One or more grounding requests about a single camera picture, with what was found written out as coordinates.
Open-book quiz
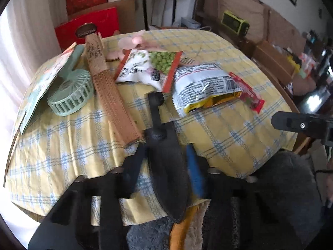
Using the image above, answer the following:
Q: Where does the red snack packet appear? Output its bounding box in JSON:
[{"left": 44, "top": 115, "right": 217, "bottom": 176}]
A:
[{"left": 229, "top": 71, "right": 265, "bottom": 114}]

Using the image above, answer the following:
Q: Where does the small cardboard box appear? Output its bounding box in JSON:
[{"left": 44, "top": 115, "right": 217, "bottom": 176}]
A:
[{"left": 253, "top": 40, "right": 303, "bottom": 84}]

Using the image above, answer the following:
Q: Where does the green pea snack packet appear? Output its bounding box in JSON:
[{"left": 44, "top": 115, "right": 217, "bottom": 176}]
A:
[{"left": 114, "top": 49, "right": 184, "bottom": 93}]

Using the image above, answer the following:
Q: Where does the orange white paper bag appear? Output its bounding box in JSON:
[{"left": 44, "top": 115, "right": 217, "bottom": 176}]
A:
[{"left": 299, "top": 53, "right": 319, "bottom": 77}]

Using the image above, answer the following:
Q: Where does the brown cardboard carton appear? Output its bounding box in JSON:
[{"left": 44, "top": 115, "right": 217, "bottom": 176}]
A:
[{"left": 68, "top": 0, "right": 138, "bottom": 35}]

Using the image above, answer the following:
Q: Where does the green black power station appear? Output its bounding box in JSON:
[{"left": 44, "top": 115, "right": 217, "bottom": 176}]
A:
[{"left": 221, "top": 10, "right": 250, "bottom": 36}]

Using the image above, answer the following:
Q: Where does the yellow checked tablecloth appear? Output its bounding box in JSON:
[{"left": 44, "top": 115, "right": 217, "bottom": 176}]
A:
[{"left": 5, "top": 29, "right": 298, "bottom": 226}]

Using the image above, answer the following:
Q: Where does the wooden folding fan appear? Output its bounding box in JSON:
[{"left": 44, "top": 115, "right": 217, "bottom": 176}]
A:
[{"left": 85, "top": 32, "right": 144, "bottom": 146}]

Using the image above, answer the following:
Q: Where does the colourful painted fan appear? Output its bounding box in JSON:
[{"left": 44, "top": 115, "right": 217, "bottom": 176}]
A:
[{"left": 19, "top": 43, "right": 78, "bottom": 136}]

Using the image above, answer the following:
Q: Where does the brown sofa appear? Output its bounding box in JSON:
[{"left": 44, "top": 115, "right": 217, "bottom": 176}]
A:
[{"left": 194, "top": 0, "right": 319, "bottom": 97}]

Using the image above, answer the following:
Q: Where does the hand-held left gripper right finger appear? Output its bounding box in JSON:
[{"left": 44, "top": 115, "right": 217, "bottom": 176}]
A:
[{"left": 185, "top": 144, "right": 305, "bottom": 250}]

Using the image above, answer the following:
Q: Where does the white curtain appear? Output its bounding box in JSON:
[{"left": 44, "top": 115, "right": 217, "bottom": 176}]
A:
[{"left": 0, "top": 0, "right": 64, "bottom": 105}]

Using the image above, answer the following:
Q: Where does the red gift box round label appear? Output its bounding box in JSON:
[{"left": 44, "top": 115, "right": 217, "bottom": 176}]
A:
[{"left": 55, "top": 6, "right": 120, "bottom": 52}]

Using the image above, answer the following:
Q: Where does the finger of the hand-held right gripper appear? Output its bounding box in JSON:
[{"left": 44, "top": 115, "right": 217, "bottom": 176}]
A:
[{"left": 271, "top": 111, "right": 333, "bottom": 146}]

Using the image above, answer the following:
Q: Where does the beige sofa cushion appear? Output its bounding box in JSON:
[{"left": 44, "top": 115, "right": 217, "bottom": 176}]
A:
[
  {"left": 268, "top": 10, "right": 307, "bottom": 48},
  {"left": 217, "top": 0, "right": 268, "bottom": 25}
]

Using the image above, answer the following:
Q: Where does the black speaker stand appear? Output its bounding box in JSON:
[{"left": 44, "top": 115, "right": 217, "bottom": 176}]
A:
[
  {"left": 142, "top": 0, "right": 149, "bottom": 30},
  {"left": 172, "top": 0, "right": 179, "bottom": 24}
]

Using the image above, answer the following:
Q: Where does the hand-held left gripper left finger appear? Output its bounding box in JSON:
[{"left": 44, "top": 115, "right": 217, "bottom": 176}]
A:
[{"left": 27, "top": 144, "right": 148, "bottom": 250}]

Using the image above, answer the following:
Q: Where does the silver snack packet yellow inside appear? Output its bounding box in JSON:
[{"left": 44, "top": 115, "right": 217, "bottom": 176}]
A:
[{"left": 172, "top": 64, "right": 243, "bottom": 118}]

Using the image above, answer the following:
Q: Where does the mint green handheld fan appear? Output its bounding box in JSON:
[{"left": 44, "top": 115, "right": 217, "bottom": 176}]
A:
[{"left": 47, "top": 44, "right": 94, "bottom": 116}]

